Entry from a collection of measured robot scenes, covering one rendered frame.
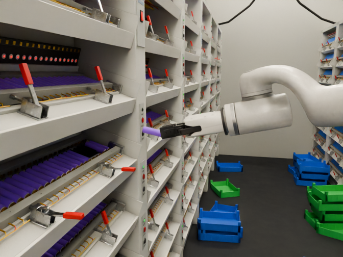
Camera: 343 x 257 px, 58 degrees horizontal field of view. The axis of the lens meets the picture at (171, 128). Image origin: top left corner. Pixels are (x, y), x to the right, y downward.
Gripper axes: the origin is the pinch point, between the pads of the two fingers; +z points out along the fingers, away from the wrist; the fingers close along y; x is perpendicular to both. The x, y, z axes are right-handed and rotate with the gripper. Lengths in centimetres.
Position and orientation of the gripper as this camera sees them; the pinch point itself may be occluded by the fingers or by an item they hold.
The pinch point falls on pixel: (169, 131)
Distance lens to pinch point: 84.9
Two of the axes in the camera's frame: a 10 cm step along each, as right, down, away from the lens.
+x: 2.1, 9.7, 1.3
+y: -2.2, 1.8, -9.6
